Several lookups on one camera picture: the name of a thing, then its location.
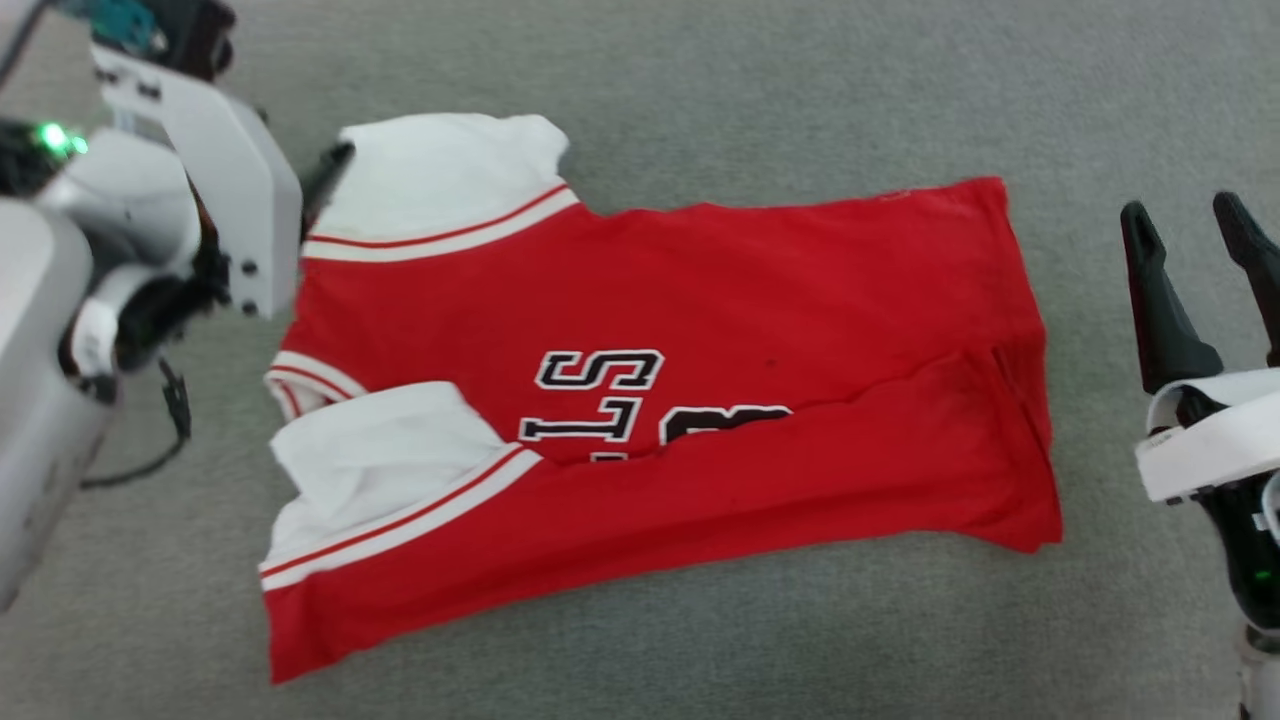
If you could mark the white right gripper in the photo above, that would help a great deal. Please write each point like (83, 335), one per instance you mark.
(1220, 440)

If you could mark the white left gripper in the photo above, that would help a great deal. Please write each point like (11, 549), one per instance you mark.
(240, 190)

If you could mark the red and white jersey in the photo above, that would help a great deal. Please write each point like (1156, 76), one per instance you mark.
(750, 300)

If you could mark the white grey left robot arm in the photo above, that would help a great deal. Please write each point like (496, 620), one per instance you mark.
(40, 350)

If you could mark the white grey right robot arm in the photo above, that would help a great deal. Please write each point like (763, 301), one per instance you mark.
(1262, 680)

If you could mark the grey fabric sofa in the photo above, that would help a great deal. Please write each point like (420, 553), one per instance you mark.
(700, 80)

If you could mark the black teal left wrist camera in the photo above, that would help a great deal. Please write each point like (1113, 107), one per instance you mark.
(190, 30)

